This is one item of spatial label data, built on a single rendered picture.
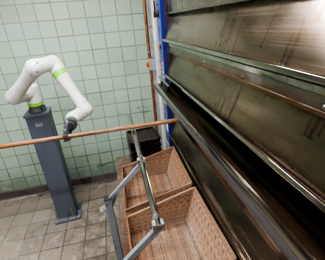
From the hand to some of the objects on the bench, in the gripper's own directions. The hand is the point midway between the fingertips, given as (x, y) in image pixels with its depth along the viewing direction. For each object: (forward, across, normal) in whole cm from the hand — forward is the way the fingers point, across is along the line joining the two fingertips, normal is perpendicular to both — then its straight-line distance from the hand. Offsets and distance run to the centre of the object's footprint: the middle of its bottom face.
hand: (66, 136), depth 163 cm
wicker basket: (+2, +62, -55) cm, 83 cm away
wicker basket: (+62, +61, -56) cm, 104 cm away
